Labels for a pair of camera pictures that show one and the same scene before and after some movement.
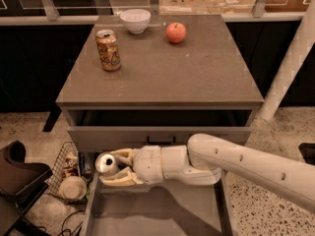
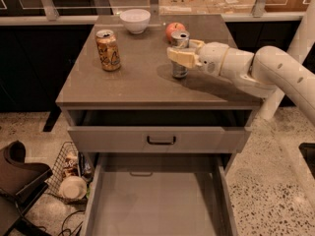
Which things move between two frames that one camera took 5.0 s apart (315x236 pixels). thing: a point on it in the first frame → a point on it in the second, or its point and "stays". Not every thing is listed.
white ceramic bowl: x=136 y=20 stays
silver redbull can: x=106 y=163 → x=180 y=39
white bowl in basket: x=73 y=188 stays
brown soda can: x=109 y=53 stays
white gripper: x=148 y=164 → x=212 y=59
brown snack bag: x=71 y=164 stays
